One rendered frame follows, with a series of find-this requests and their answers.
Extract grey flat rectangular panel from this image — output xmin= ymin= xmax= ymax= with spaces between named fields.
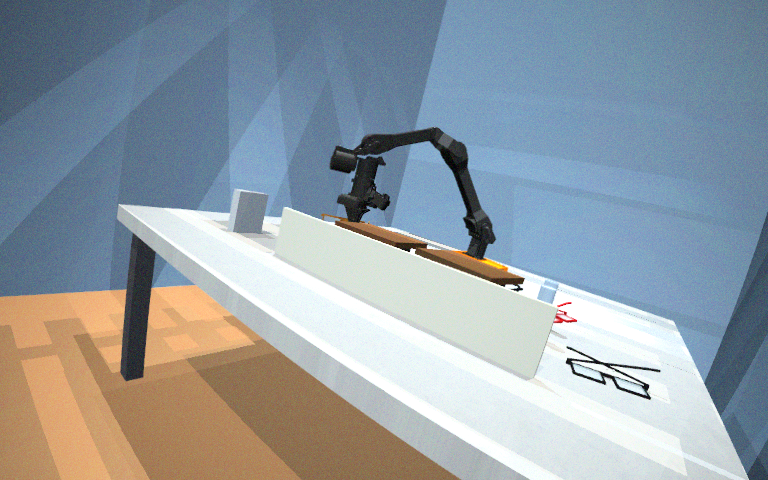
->
xmin=275 ymin=207 xmax=559 ymax=379

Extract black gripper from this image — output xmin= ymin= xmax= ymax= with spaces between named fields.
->
xmin=337 ymin=175 xmax=377 ymax=223

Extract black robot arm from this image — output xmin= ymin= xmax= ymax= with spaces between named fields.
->
xmin=330 ymin=127 xmax=496 ymax=260

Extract black-rimmed glasses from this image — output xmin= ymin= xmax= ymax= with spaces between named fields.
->
xmin=566 ymin=345 xmax=661 ymax=400

